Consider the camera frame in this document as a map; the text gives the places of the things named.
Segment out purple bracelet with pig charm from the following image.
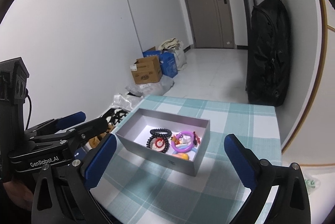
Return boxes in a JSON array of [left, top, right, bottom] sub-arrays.
[[170, 130, 202, 153]]

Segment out black beaded bracelet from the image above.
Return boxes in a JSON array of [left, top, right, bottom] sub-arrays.
[[145, 135, 169, 154]]

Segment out blue bracelet with bunny charm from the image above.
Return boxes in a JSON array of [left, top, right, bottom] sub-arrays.
[[171, 139, 203, 157]]

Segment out small yellow flower charm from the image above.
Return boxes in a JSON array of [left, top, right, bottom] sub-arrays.
[[172, 153, 189, 161]]

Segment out person's left hand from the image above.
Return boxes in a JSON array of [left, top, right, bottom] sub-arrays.
[[3, 181, 33, 211]]

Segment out teal checked tablecloth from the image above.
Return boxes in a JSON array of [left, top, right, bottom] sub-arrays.
[[91, 95, 282, 223]]

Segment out grey open cardboard box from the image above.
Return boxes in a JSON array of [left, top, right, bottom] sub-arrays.
[[115, 108, 210, 176]]

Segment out white green plastic bag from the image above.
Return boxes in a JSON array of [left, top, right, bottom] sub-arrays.
[[303, 173, 321, 195]]

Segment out brown cardboard box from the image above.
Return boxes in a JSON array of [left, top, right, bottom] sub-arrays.
[[130, 56, 162, 85]]

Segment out black hanging garment bag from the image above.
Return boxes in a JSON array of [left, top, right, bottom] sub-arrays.
[[246, 0, 291, 107]]

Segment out blue cardboard box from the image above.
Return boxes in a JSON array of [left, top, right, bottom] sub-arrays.
[[143, 49, 178, 78]]

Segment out white fabric bag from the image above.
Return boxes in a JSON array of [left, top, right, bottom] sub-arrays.
[[158, 38, 187, 71]]

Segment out brown door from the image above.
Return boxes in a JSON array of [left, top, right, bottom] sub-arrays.
[[185, 0, 235, 49]]

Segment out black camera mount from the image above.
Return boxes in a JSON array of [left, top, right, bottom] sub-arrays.
[[0, 57, 30, 136]]

